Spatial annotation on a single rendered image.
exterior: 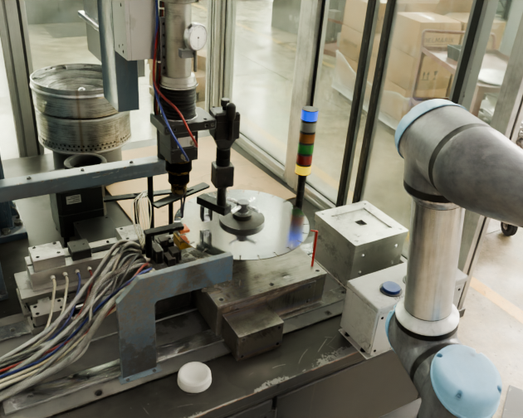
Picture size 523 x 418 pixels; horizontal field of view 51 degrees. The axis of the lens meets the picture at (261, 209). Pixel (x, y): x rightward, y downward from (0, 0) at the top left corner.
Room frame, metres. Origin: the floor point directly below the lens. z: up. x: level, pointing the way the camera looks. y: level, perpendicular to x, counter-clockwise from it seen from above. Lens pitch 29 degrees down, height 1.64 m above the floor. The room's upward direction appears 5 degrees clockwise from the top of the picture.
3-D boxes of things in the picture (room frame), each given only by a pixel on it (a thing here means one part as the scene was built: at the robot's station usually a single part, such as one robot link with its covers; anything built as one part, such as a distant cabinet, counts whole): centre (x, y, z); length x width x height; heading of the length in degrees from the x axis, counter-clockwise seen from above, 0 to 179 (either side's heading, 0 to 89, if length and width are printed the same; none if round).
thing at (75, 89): (1.71, 0.61, 0.93); 0.31 x 0.31 x 0.36
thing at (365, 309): (1.05, -0.35, 0.82); 0.28 x 0.11 x 0.15; 122
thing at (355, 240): (1.29, -0.27, 0.82); 0.18 x 0.18 x 0.15; 32
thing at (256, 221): (1.16, 0.05, 0.96); 0.11 x 0.11 x 0.03
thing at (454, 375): (0.69, -0.37, 0.91); 0.13 x 0.12 x 0.14; 14
